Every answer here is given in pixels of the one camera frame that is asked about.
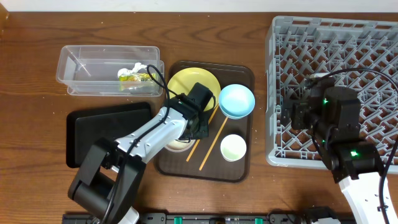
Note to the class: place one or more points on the grey dishwasher rack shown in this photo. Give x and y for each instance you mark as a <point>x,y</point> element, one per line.
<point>361,54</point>

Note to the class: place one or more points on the dark brown serving tray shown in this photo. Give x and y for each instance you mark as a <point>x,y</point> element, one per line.
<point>216,167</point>

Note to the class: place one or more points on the wooden chopstick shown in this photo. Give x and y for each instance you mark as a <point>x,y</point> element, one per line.
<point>213,144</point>
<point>198,141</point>

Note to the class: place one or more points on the black waste tray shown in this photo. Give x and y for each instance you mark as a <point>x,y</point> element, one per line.
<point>84,127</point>

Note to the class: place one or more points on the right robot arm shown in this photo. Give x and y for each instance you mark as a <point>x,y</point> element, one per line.
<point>331,113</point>

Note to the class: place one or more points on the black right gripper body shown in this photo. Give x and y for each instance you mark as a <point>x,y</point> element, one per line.
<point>303,118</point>

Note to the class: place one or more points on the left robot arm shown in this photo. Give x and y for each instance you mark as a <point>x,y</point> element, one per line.
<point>109,176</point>

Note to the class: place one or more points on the pale green cup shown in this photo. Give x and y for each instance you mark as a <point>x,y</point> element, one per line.
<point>233,147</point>

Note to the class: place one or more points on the yellow plate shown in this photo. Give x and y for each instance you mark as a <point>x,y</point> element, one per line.
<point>184,80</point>

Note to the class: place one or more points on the white plastic wrap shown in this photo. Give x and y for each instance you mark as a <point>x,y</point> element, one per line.
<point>127,72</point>

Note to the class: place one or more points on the clear plastic bin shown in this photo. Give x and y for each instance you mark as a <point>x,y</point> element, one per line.
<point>92,70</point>

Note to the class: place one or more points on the wooden chopstick right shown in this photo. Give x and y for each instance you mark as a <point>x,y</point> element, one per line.
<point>213,144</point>

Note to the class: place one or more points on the green snack wrapper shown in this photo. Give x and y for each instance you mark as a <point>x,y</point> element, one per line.
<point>134,80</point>

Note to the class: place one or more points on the light blue bowl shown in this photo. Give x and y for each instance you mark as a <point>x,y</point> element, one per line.
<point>236,101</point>

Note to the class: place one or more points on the white bowl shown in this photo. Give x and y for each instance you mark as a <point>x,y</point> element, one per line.
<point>179,146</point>

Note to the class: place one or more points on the wooden chopstick left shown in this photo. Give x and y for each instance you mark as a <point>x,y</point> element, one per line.
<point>198,141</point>

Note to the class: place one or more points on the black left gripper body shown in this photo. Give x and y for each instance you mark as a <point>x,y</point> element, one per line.
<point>196,130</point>

